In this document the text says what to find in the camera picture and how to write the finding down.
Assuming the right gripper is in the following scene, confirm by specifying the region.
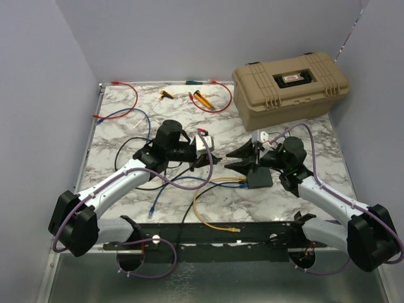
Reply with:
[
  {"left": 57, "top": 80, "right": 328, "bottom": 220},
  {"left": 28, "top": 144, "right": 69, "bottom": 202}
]
[{"left": 225, "top": 138, "right": 289, "bottom": 176}]

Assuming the black network switch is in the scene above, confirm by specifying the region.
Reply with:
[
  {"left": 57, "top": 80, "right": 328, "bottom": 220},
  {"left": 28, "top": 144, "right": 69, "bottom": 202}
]
[{"left": 246, "top": 167, "right": 273, "bottom": 189}]

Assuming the thin black cable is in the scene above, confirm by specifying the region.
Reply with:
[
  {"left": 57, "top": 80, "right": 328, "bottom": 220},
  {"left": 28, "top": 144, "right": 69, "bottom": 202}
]
[{"left": 176, "top": 180, "right": 249, "bottom": 250}]

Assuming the yellow ethernet cable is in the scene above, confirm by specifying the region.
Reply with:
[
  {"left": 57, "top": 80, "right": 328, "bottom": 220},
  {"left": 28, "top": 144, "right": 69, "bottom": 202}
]
[{"left": 192, "top": 175, "right": 247, "bottom": 234}]

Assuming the black braided ethernet cable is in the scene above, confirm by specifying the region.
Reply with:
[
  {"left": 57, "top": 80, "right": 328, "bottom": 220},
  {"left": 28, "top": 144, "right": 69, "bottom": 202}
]
[{"left": 114, "top": 137, "right": 225, "bottom": 191}]

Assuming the blue ethernet cable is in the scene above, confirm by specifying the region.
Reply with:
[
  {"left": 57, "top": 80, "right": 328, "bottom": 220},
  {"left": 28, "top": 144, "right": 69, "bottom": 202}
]
[{"left": 96, "top": 107, "right": 153, "bottom": 141}]

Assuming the red ethernet cable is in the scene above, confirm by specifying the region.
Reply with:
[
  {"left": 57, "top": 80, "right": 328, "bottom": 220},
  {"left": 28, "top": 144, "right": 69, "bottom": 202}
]
[
  {"left": 92, "top": 80, "right": 140, "bottom": 119},
  {"left": 187, "top": 78, "right": 234, "bottom": 112}
]

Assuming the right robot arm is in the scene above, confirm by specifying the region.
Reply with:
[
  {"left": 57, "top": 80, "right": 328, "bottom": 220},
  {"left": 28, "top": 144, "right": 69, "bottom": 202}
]
[{"left": 225, "top": 136, "right": 403, "bottom": 272}]

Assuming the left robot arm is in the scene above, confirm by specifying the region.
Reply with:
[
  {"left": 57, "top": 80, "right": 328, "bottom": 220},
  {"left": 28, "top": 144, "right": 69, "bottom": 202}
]
[{"left": 48, "top": 120, "right": 214, "bottom": 257}]

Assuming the yellow black utility knife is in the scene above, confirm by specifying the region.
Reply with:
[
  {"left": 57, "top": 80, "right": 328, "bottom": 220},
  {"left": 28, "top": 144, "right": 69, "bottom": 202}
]
[{"left": 193, "top": 90, "right": 215, "bottom": 110}]

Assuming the tan plastic toolbox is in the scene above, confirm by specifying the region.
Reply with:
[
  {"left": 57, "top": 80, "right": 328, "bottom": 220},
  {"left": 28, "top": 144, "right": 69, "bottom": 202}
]
[{"left": 232, "top": 52, "right": 350, "bottom": 131}]

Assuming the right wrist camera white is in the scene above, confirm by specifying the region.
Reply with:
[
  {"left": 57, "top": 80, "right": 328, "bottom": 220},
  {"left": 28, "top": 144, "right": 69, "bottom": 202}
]
[{"left": 251, "top": 129, "right": 271, "bottom": 148}]

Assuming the yellow black T-handle wrench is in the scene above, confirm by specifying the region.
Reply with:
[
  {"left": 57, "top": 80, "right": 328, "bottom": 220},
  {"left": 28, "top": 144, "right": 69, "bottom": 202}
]
[{"left": 133, "top": 90, "right": 175, "bottom": 129}]

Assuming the green handled screwdriver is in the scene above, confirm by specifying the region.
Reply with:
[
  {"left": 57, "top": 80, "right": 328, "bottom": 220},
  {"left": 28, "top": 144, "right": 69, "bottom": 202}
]
[{"left": 165, "top": 80, "right": 210, "bottom": 85}]

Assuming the black mounting rail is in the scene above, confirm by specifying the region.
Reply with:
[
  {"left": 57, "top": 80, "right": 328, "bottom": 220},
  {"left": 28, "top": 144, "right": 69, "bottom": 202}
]
[{"left": 62, "top": 220, "right": 367, "bottom": 263}]

